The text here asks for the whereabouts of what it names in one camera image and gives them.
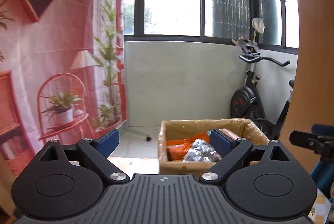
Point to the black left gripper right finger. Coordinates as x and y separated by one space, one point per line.
233 153

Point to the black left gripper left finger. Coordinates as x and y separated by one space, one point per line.
95 153

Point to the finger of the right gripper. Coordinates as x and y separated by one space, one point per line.
303 139

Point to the clear red snack packet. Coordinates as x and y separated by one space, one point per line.
227 134

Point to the orange snack packet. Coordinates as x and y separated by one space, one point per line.
177 149

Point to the blue curtain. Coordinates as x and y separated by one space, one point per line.
322 175

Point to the silver black snack packet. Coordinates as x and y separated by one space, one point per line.
201 151

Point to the wooden board panel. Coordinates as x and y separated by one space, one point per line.
312 98

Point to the black exercise bike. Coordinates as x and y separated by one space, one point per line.
246 102

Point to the checkered floral tablecloth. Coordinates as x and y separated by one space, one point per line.
320 209

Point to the taped cardboard box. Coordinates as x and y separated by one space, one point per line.
177 136

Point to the red printed backdrop curtain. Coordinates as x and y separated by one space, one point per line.
62 77

